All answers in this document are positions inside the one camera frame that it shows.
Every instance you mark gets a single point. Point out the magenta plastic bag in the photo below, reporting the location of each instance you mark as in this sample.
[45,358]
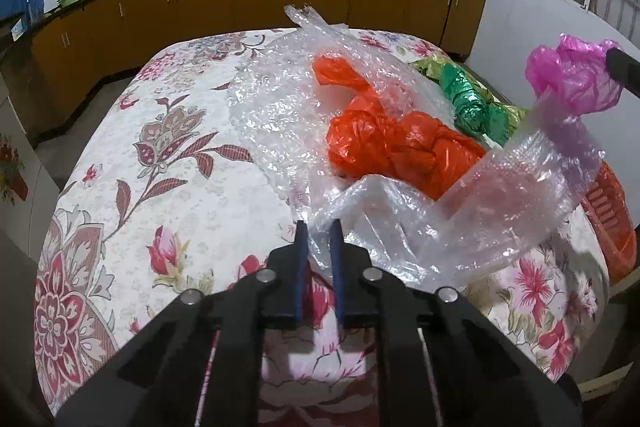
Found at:
[576,73]

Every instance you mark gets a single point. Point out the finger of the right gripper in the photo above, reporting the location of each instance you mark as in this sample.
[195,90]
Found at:
[624,69]

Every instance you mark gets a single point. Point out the clear bubble wrap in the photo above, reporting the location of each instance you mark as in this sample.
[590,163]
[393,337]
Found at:
[507,204]

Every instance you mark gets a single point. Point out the orange lower kitchen cabinets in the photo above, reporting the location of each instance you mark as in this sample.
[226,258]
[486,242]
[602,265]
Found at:
[54,69]

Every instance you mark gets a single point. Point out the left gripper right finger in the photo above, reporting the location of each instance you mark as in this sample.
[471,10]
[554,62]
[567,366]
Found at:
[440,362]

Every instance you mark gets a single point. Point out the light green plastic bag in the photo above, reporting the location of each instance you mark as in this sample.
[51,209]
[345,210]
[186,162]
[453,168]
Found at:
[431,67]

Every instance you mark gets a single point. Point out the dark green plastic bag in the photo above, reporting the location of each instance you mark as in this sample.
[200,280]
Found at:
[473,115]

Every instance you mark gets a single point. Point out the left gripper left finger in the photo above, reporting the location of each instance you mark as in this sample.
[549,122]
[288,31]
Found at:
[198,362]

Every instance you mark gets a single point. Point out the floral tablecloth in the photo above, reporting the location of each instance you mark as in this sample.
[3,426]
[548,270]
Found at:
[165,198]

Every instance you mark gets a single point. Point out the red lined trash basket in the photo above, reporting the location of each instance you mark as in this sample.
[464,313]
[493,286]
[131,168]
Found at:
[606,208]

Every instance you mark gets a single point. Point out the orange plastic bag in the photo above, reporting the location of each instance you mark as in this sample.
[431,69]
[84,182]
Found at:
[365,139]

